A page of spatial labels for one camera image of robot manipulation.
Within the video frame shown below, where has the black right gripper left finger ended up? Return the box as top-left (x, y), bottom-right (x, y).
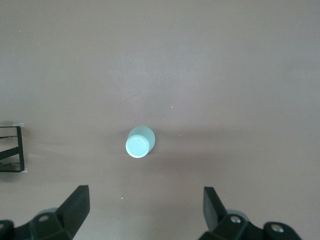
top-left (14, 184), bottom-right (91, 240)

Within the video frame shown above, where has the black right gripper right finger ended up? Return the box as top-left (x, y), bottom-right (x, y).
top-left (199, 186), bottom-right (263, 240)

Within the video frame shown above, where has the pale green plastic cup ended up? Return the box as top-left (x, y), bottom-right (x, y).
top-left (124, 125), bottom-right (156, 159)

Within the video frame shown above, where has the black wire cup rack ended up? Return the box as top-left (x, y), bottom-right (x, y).
top-left (0, 125), bottom-right (26, 173)

